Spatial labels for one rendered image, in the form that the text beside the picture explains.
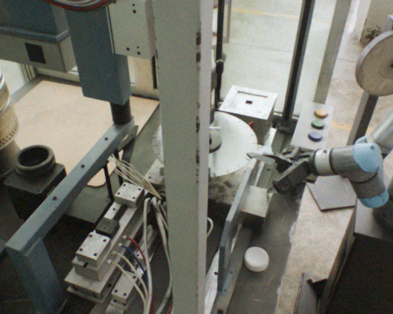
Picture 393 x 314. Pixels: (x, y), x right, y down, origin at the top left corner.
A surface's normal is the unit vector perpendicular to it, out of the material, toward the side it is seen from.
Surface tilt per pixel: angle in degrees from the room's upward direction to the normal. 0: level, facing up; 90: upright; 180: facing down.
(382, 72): 86
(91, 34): 90
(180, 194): 90
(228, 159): 0
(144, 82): 90
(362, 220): 0
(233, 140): 0
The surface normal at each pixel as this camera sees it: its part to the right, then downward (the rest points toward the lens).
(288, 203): -0.01, -0.76
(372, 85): 0.15, 0.59
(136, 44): -0.37, 0.61
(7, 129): 0.96, 0.18
